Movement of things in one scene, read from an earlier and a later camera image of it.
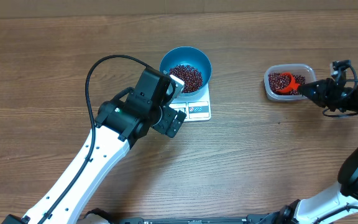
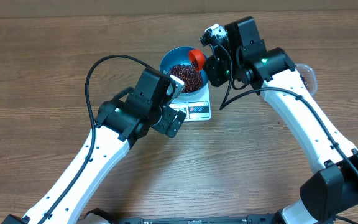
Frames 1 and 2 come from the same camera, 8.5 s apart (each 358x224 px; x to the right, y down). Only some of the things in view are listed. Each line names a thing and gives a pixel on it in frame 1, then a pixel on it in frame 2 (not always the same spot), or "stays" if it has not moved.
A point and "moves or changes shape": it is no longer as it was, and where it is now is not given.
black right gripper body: [324, 93] -> [214, 72]
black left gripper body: [171, 121] stays
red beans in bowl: [191, 76] stays
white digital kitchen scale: [196, 107] stays
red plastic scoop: [293, 84] moves or changes shape
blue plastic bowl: [191, 65] stays
